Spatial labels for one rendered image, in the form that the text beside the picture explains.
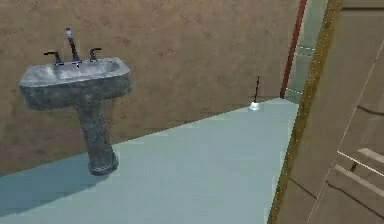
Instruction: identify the grey stone pedestal sink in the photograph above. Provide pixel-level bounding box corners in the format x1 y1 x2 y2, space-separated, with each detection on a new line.
18 57 133 177

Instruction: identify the beige panelled room door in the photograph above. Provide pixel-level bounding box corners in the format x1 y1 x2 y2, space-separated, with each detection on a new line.
267 0 384 224

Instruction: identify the black-handled white toilet brush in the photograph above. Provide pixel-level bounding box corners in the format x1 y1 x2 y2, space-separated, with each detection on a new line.
247 76 261 112

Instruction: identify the black sink faucet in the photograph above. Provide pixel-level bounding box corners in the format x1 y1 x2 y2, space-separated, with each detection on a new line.
43 27 103 68

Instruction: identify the red door frame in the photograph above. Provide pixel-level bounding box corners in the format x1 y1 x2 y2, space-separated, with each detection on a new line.
279 0 308 100

